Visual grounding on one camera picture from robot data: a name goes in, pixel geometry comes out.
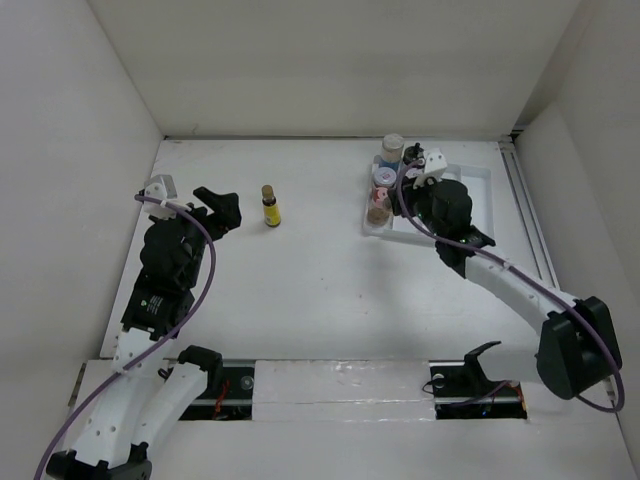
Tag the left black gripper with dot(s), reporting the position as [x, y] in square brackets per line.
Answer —
[225, 216]

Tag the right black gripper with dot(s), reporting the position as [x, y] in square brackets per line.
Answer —
[428, 184]

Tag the yellow label brown bottle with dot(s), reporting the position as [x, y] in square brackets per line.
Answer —
[272, 217]

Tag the pink lid spice jar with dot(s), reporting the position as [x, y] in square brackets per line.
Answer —
[379, 198]

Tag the white lid dark spice jar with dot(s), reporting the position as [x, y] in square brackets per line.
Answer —
[383, 178]

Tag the blue label salt jar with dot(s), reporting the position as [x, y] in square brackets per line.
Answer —
[391, 151]

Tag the black pepper grinder bottle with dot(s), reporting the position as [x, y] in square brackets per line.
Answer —
[406, 201]

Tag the white lid pepper jar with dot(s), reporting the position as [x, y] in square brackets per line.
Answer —
[413, 173]

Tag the black lid beige spice jar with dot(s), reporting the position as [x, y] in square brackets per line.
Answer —
[414, 153]

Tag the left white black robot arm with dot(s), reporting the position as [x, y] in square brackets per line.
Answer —
[136, 407]

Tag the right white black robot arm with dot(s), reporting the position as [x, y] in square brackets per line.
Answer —
[578, 347]

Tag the white divided organizer tray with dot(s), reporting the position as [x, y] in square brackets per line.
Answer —
[478, 182]

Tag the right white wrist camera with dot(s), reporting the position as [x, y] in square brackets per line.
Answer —
[434, 166]

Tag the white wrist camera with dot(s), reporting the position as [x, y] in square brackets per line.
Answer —
[434, 166]
[158, 189]

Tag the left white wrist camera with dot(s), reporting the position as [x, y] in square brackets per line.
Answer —
[158, 189]

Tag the front mounting rail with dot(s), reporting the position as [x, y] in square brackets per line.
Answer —
[343, 391]

